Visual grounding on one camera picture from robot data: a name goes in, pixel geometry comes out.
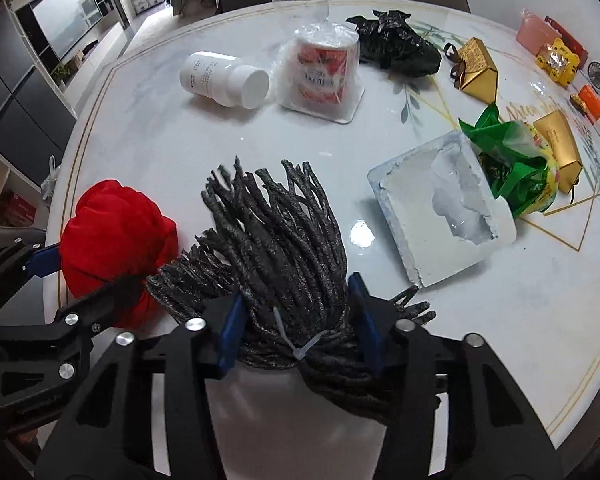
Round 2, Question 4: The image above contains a wrapped red white yogurt cup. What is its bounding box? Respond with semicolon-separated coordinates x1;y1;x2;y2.
275;22;365;125

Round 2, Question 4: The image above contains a pink box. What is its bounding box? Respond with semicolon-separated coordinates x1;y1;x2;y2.
516;8;555;56

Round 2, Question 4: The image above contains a white plastic bag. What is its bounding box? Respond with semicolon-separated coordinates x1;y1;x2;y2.
41;155;62;202

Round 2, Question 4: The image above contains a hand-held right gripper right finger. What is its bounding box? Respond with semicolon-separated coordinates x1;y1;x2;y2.
347;272;565;480

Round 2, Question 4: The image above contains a white plastic bottle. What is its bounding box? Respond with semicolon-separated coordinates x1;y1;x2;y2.
180;51;271;109

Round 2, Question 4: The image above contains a black rope mop head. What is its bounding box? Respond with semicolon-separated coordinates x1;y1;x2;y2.
145;157;438;426

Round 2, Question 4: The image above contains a dark cabinet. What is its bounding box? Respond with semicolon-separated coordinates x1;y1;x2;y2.
0;10;76;148

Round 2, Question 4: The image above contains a white television console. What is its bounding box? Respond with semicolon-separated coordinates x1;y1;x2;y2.
55;22;131;116

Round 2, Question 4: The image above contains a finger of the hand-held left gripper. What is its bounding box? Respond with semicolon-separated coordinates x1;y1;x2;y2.
0;242;63;321
55;275;146;356

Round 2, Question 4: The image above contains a green plastic bag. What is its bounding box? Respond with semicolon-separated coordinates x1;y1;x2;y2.
458;104;560;218

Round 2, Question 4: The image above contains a black plastic bag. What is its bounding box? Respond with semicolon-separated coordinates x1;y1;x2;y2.
346;8;443;79

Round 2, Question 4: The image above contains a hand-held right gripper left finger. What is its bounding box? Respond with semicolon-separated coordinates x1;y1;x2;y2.
34;292;248;480

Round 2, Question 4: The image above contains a red cloth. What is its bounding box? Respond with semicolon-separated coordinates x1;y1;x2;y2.
60;178;181;331

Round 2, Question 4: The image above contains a white open shelf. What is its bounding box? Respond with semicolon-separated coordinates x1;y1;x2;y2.
0;135;46;226

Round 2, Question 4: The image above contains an orange box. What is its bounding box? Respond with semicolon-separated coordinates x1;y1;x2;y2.
577;84;600;128

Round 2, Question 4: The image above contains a television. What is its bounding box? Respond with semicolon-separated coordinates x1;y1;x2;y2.
30;0;106;53

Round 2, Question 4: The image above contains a yellow packet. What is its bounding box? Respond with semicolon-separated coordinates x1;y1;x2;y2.
536;37;580;86

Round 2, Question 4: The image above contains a clear glass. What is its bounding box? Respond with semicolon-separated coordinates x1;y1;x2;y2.
269;0;335;28

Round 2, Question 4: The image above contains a white foam tray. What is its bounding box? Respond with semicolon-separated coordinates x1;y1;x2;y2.
367;130;518;288

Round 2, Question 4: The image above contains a gold gift box brown ribbon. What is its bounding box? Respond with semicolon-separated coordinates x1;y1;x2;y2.
444;36;500;94

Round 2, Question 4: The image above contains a red box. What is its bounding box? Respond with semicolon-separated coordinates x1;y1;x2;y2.
2;190;36;223

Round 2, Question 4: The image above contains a red packet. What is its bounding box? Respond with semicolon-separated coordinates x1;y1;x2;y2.
544;16;590;63

